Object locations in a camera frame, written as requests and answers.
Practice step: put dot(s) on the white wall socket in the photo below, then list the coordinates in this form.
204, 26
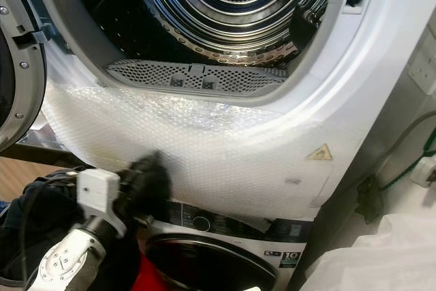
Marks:
424, 66

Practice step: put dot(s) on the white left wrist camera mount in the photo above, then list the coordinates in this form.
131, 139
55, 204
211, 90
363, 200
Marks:
98, 189

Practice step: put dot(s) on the white washing machine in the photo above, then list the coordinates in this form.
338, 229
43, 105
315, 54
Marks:
272, 233

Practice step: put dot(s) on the grey mesh lint filter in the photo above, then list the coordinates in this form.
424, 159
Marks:
238, 80

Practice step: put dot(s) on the round grey dryer door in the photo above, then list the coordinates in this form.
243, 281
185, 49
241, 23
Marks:
28, 93

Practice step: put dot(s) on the dark navy clothes pile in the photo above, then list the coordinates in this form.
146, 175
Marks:
10, 236

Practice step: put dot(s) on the white plug adapter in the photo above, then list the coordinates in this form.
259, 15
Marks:
425, 170

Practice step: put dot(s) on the yellow triangle warning sticker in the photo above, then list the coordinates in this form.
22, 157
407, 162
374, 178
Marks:
320, 154

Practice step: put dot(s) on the black metal bracket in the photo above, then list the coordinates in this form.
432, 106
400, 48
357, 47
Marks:
370, 199

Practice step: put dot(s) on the red garment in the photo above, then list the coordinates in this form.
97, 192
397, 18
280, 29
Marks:
148, 276

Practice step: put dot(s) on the clear bubble wrap sheet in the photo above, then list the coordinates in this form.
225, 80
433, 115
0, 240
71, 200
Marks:
245, 155

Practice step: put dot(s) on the clear plastic storage box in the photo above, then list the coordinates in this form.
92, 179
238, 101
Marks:
41, 138

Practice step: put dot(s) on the dark round washer door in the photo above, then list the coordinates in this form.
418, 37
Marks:
211, 264

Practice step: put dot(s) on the grey laundry basket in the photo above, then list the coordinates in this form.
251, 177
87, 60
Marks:
5, 283

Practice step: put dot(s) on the white tumble dryer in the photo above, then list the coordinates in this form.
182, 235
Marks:
361, 86

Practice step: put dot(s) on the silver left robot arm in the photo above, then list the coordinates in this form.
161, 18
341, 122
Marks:
65, 260

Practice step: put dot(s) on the black drum paddle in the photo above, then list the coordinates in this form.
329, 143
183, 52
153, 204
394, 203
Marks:
303, 28

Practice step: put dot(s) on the white plastic bag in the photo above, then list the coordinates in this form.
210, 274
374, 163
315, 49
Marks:
375, 257

